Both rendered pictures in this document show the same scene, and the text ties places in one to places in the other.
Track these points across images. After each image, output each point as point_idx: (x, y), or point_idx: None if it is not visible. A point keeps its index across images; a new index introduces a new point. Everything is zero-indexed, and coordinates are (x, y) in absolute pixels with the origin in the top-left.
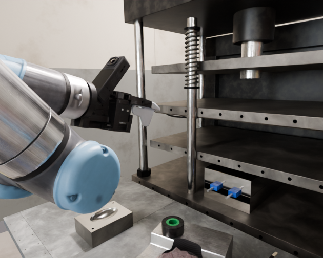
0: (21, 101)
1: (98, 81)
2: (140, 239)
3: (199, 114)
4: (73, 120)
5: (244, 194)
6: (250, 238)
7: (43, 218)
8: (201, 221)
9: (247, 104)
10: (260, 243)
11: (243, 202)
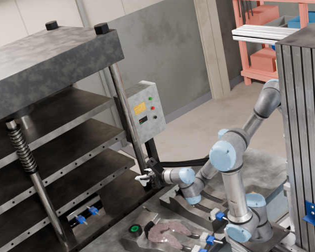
0: None
1: (159, 169)
2: None
3: (44, 185)
4: (169, 184)
5: (98, 205)
6: (131, 214)
7: None
8: (110, 235)
9: (38, 157)
10: (135, 211)
11: (100, 211)
